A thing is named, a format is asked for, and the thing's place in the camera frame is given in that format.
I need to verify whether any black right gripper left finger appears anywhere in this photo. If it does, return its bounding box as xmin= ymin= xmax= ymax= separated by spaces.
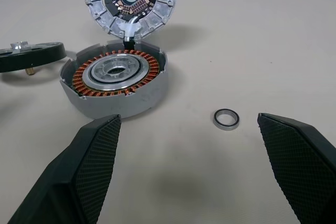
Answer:
xmin=7 ymin=114 xmax=122 ymax=224

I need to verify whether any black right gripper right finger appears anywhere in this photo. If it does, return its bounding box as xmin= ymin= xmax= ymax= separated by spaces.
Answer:
xmin=257 ymin=112 xmax=336 ymax=224

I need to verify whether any small steel bearing ring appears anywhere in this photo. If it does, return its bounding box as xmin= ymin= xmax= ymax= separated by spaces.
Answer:
xmin=213 ymin=108 xmax=240 ymax=131

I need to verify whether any black rotor disc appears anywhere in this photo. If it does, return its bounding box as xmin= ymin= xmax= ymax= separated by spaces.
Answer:
xmin=0 ymin=40 xmax=66 ymax=77

